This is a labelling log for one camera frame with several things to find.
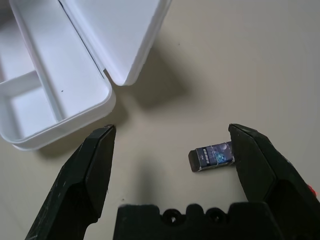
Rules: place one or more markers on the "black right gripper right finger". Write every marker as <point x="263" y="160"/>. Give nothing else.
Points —
<point x="265" y="170"/>

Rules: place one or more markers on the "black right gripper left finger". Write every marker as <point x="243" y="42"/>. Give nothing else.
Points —
<point x="80" y="180"/>

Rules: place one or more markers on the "white Unitree pencil case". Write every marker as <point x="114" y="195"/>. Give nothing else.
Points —
<point x="50" y="62"/>

